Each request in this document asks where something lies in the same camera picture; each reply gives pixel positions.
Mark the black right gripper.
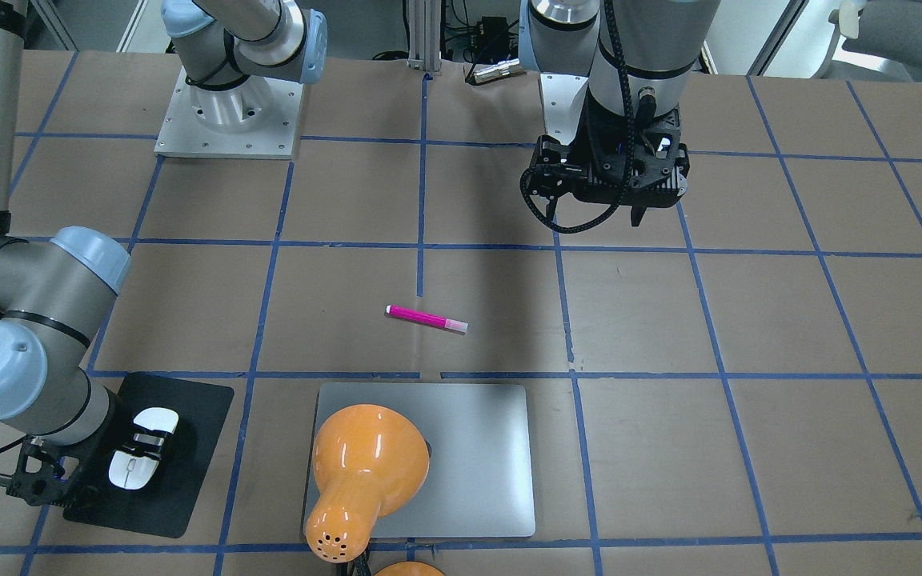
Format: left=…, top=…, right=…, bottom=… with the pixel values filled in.
left=77, top=391, right=167, bottom=506

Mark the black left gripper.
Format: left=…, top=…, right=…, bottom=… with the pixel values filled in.
left=571, top=103, right=689, bottom=227

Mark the white computer mouse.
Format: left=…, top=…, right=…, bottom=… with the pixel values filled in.
left=107, top=407, right=179, bottom=490

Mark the pink marker pen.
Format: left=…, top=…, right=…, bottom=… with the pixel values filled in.
left=385, top=305, right=469, bottom=333

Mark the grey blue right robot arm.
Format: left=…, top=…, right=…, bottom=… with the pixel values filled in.
left=0, top=1, right=329, bottom=507

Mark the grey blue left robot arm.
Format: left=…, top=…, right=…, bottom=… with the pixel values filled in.
left=162, top=1, right=689, bottom=234

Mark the black mousepad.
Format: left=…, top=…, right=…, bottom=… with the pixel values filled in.
left=63, top=373, right=234, bottom=538

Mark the orange desk lamp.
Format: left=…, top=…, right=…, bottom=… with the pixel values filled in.
left=303, top=404, right=431, bottom=575

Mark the silver closed laptop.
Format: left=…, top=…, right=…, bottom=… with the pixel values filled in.
left=315, top=382, right=535, bottom=540

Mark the grey office chair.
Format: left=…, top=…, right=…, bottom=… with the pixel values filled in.
left=813, top=1, right=922, bottom=82

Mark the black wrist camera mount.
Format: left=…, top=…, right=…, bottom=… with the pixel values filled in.
left=5, top=435, right=88, bottom=508

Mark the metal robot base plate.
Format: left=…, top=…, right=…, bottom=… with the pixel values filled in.
left=154, top=70, right=307, bottom=161

